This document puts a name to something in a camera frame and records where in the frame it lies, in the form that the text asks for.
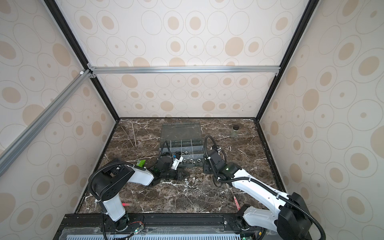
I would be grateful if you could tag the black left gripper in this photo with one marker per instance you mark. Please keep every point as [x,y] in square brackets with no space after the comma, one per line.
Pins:
[178,175]

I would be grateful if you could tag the horizontal aluminium rail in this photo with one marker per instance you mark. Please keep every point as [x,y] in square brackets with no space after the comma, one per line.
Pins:
[185,70]

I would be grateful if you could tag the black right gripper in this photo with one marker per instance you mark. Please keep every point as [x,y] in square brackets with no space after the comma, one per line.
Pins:
[205,168]

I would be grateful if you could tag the clear plastic organizer box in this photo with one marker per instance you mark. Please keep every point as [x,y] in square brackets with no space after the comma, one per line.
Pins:
[184,139]

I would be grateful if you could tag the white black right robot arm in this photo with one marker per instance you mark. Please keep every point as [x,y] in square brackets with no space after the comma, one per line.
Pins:
[286,214]

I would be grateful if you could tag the small glass jar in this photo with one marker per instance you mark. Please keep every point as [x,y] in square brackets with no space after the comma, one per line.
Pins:
[235,131]

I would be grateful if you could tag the green plastic object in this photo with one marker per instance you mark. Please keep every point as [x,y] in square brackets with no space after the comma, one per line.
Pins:
[141,163]

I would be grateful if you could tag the black base frame rail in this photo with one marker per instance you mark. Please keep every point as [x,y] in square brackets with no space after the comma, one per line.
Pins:
[160,227]

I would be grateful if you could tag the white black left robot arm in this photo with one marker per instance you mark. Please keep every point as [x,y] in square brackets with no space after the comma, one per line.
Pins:
[106,183]

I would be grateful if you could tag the pile of nuts and screws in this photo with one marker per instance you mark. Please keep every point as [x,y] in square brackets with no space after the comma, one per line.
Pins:
[193,181]

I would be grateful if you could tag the diagonal aluminium rail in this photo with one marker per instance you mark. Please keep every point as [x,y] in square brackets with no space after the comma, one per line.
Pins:
[28,135]

